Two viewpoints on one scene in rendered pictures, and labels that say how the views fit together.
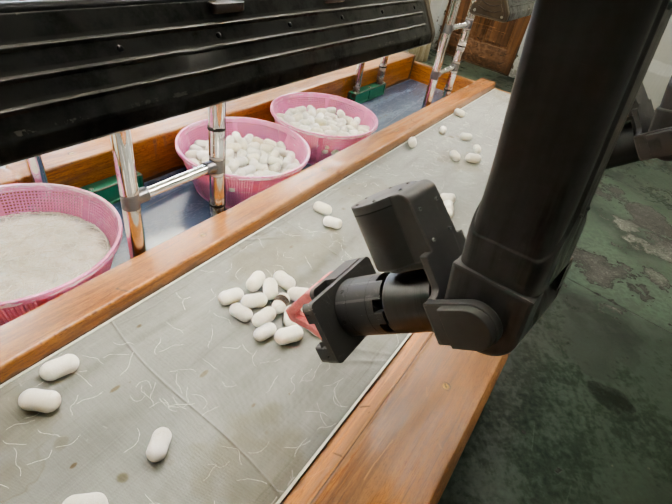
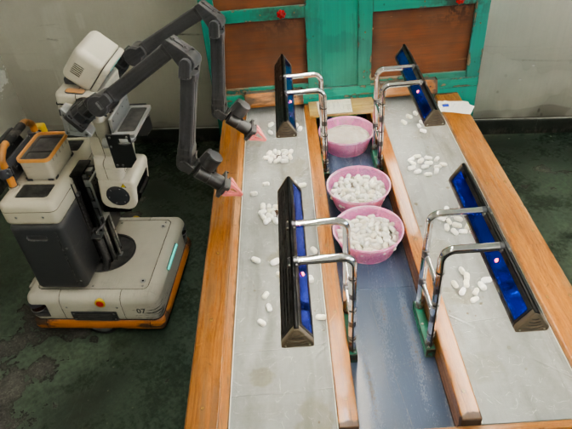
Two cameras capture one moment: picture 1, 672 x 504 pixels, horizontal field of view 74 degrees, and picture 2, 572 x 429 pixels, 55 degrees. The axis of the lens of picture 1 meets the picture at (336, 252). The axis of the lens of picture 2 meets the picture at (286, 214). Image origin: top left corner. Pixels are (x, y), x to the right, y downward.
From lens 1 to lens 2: 2.65 m
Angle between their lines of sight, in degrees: 99
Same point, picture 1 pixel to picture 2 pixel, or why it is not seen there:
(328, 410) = (248, 151)
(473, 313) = not seen: hidden behind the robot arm
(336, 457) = (240, 143)
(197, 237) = (315, 151)
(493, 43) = not seen: outside the picture
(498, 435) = not seen: hidden behind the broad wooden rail
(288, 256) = (293, 168)
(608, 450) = (134, 417)
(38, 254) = (344, 138)
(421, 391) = (231, 157)
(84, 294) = (313, 133)
